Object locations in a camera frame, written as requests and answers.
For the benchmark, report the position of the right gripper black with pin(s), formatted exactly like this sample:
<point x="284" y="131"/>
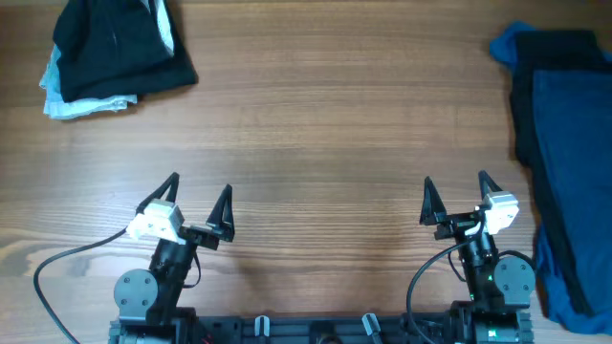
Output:
<point x="460" y="225"/>

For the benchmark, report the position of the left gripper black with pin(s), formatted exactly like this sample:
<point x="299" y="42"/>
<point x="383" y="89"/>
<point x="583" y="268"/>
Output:
<point x="194" y="234"/>

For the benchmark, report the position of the black garment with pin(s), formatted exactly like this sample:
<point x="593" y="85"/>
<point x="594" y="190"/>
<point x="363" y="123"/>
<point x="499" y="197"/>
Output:
<point x="119" y="48"/>
<point x="546" y="51"/>

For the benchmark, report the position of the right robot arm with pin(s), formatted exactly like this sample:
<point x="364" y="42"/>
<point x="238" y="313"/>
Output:
<point x="500" y="283"/>

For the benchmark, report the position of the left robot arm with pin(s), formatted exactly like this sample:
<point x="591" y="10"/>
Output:
<point x="148" y="298"/>

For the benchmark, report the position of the navy blue garment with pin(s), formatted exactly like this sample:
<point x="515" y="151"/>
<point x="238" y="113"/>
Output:
<point x="572" y="113"/>

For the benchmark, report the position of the bright blue garment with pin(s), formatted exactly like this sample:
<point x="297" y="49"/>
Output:
<point x="503" y="48"/>

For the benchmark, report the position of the light blue folded cloth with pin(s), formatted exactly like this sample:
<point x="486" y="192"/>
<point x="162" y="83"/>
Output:
<point x="56" y="108"/>

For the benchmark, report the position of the black garment in pile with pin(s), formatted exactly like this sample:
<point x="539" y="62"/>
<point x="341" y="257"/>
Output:
<point x="546" y="51"/>

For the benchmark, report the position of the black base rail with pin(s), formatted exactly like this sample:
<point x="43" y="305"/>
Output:
<point x="440" y="327"/>

